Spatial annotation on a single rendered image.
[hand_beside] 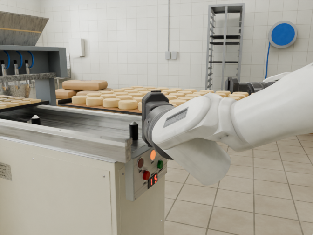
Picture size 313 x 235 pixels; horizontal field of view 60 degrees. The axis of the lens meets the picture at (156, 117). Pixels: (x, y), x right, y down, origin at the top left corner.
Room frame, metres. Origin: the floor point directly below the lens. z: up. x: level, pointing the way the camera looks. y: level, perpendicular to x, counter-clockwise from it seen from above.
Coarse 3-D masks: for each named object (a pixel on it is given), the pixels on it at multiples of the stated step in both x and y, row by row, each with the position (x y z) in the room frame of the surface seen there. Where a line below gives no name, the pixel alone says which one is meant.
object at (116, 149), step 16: (0, 128) 0.97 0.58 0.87; (16, 128) 0.93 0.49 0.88; (32, 128) 0.89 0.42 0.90; (48, 128) 0.87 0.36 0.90; (48, 144) 0.85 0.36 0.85; (64, 144) 0.82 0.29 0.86; (80, 144) 0.79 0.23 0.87; (96, 144) 0.76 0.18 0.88; (112, 144) 0.73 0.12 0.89; (128, 144) 0.72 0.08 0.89; (128, 160) 0.73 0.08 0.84
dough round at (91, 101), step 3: (87, 99) 0.75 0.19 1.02; (90, 99) 0.74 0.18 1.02; (93, 99) 0.74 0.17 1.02; (96, 99) 0.74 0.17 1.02; (99, 99) 0.75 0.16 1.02; (102, 99) 0.75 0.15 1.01; (87, 102) 0.74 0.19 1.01; (90, 102) 0.74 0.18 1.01; (93, 102) 0.74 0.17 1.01; (96, 102) 0.74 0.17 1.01; (99, 102) 0.74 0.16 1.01; (102, 102) 0.75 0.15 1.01; (87, 105) 0.75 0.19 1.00; (90, 105) 0.74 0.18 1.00; (93, 105) 0.74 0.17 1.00; (96, 105) 0.74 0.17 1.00; (99, 105) 0.75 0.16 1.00
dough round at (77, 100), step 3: (75, 96) 0.80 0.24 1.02; (78, 96) 0.80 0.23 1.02; (81, 96) 0.80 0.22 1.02; (84, 96) 0.80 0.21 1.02; (87, 96) 0.80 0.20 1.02; (72, 99) 0.78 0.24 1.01; (75, 99) 0.77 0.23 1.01; (78, 99) 0.77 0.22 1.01; (81, 99) 0.77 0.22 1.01; (84, 99) 0.77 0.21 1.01; (72, 102) 0.78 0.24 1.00; (75, 102) 0.77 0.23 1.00; (78, 102) 0.77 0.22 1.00; (81, 102) 0.77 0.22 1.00; (84, 102) 0.77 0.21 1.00
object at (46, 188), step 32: (64, 128) 1.09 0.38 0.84; (96, 128) 1.09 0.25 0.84; (0, 160) 0.96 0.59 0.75; (32, 160) 0.88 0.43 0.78; (64, 160) 0.81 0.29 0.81; (96, 160) 0.75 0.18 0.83; (0, 192) 0.97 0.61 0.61; (32, 192) 0.89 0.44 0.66; (64, 192) 0.81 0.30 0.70; (96, 192) 0.75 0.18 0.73; (160, 192) 0.98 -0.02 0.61; (0, 224) 0.99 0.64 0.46; (32, 224) 0.90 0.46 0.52; (64, 224) 0.82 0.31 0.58; (96, 224) 0.75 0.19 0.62; (128, 224) 0.77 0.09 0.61; (160, 224) 0.98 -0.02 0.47
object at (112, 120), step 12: (24, 108) 1.34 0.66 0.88; (36, 108) 1.30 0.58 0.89; (48, 108) 1.26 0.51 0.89; (60, 108) 1.22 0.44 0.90; (72, 108) 1.22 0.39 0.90; (60, 120) 1.23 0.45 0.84; (72, 120) 1.19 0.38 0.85; (84, 120) 1.16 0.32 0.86; (96, 120) 1.13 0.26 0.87; (108, 120) 1.10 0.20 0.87; (120, 120) 1.07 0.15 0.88; (132, 120) 1.05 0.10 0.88
